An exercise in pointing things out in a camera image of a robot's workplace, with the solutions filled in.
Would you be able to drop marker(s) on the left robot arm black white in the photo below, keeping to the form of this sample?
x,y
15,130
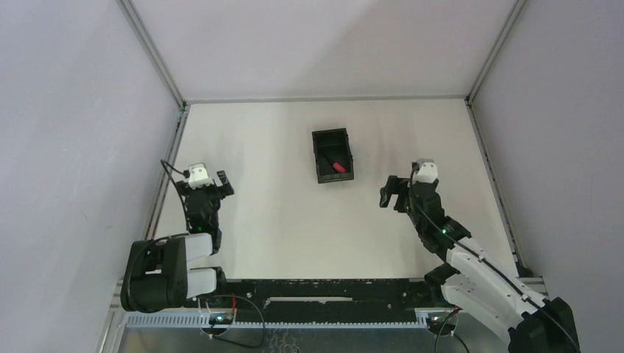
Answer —
x,y
158,275

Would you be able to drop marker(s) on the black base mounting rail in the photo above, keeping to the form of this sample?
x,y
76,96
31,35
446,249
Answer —
x,y
326,300

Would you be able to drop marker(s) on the red handled screwdriver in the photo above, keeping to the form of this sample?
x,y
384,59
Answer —
x,y
337,167

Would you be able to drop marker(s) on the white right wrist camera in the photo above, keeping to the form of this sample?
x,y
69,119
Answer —
x,y
426,171

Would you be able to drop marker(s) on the black plastic bin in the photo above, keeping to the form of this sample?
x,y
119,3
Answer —
x,y
335,144

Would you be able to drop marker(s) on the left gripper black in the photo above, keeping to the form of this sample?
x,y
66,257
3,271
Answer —
x,y
210,190

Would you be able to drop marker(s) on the left controller circuit board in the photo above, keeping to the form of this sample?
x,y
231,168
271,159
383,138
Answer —
x,y
221,319

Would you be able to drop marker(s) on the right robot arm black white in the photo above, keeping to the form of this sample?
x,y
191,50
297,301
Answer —
x,y
521,317

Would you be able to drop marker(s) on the grey slotted cable duct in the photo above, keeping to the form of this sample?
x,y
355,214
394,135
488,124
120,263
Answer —
x,y
195,320

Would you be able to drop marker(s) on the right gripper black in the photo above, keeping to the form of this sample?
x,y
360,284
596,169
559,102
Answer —
x,y
393,186

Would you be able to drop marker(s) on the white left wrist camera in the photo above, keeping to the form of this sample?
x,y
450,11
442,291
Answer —
x,y
198,176

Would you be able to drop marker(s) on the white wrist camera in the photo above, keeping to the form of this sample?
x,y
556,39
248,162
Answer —
x,y
198,176
426,171

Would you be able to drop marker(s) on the right controller circuit board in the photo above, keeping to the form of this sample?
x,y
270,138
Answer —
x,y
440,324

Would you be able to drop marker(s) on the controller circuit board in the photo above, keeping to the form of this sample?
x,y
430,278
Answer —
x,y
440,324
221,319

